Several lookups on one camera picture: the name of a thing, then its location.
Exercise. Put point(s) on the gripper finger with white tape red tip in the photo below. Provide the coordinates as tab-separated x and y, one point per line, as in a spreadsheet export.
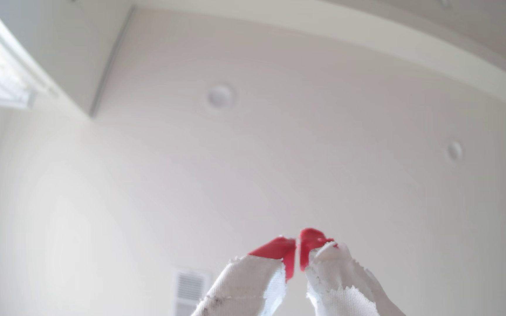
336	281
246	285

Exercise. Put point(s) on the white wall air vent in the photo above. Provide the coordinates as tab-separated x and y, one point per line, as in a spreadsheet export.
189	292

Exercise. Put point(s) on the round recessed ceiling light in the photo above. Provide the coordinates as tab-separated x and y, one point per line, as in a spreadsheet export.
221	95
454	150

